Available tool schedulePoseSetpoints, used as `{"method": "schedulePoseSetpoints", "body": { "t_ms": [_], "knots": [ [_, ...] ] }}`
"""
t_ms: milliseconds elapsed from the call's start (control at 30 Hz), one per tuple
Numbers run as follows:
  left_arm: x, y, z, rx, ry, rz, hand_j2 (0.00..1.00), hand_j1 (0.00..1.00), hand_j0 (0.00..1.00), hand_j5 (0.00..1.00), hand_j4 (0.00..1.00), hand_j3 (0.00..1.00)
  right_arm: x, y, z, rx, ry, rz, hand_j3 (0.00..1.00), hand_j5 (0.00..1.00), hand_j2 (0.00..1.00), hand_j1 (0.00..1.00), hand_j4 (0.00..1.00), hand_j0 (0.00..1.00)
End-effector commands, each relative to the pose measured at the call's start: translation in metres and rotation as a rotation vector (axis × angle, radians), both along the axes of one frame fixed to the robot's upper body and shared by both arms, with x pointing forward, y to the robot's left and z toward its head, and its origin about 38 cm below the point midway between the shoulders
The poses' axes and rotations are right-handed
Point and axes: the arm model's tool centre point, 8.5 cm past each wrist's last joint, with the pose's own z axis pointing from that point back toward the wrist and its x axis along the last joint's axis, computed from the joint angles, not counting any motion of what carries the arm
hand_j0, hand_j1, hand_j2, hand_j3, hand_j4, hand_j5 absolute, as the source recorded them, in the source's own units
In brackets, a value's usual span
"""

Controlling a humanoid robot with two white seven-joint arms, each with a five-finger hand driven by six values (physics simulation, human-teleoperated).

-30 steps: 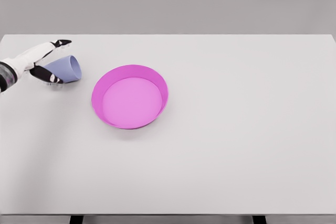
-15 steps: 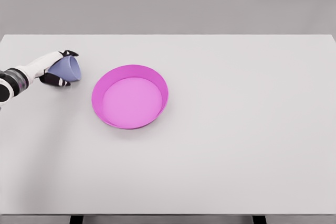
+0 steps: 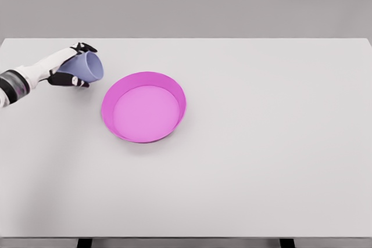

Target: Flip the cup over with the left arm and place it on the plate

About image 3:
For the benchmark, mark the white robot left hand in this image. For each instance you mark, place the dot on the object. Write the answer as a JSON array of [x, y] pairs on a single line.
[[56, 59]]

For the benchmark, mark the lavender blue cup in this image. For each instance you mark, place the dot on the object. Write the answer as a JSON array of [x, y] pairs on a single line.
[[84, 66]]

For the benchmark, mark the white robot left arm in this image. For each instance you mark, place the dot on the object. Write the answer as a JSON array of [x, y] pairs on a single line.
[[18, 81]]

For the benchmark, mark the pink round plate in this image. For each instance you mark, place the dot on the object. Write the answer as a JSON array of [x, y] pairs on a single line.
[[143, 107]]

